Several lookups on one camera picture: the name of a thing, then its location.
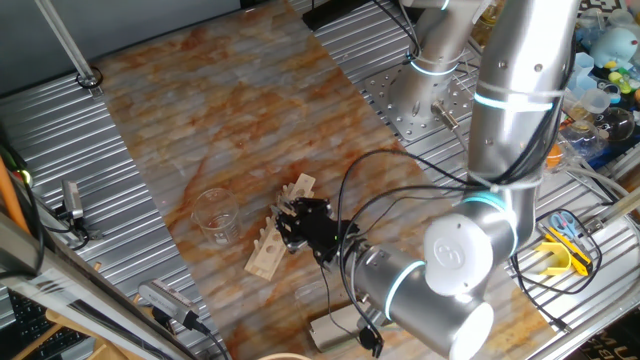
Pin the wooden test tube rack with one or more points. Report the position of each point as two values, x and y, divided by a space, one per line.
265 255

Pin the grey depth camera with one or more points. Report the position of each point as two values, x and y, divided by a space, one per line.
72 200

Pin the beige plastic profile block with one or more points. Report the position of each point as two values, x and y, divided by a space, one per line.
330 330

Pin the orange pole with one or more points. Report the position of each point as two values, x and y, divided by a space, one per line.
12 200

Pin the clear glass beaker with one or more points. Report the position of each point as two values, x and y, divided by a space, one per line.
215 225

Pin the grey boxy camera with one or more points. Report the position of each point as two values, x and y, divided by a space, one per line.
165 300

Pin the yellow glass jar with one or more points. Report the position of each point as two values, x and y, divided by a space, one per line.
482 32

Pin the translucent measuring cup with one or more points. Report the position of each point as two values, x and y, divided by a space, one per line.
595 100

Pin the thin aluminium pole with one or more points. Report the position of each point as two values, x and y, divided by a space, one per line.
65 45

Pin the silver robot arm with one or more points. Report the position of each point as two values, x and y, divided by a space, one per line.
520 100

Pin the orange marble pattern mat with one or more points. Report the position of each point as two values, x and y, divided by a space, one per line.
225 100

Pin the pale blue hexagonal container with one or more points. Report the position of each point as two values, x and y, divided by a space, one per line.
582 70

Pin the yellow plastic clip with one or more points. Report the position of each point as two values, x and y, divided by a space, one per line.
565 257

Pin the yellow utility knife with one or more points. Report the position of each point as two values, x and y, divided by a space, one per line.
575 257

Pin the black white marker card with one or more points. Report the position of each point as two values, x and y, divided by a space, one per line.
605 6

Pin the black keyboard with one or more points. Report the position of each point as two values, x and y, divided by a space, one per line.
30 325

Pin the round glass flask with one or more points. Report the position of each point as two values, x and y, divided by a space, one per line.
616 125

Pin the aluminium frame post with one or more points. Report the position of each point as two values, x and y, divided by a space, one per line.
75 295

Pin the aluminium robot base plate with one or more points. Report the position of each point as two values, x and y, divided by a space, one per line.
382 95

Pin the black camera clamp mount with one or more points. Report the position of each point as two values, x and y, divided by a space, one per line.
75 227

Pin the black flat bar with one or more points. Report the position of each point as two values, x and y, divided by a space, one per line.
340 15

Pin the black printed box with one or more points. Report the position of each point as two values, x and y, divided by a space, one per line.
615 340

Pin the green yellow toy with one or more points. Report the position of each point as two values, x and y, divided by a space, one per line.
620 82

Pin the orange fruit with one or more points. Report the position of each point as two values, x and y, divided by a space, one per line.
554 156

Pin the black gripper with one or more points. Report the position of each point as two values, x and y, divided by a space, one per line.
325 235

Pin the aluminium profile bar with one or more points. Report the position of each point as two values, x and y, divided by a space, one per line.
620 207

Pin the printed paper cup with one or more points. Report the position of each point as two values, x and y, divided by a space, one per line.
285 356

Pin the blue plush toy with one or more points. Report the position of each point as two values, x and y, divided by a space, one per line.
615 47

